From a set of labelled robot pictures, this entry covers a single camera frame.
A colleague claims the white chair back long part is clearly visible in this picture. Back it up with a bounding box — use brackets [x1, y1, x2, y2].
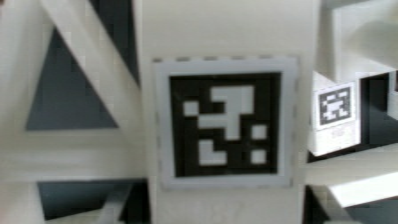
[0, 0, 319, 224]

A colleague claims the white chair seat part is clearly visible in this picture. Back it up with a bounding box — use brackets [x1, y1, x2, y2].
[307, 0, 398, 207]

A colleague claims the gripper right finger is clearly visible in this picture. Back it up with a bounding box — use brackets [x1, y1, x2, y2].
[308, 185, 355, 224]

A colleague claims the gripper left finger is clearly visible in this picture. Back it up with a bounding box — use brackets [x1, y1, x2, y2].
[58, 184, 131, 224]

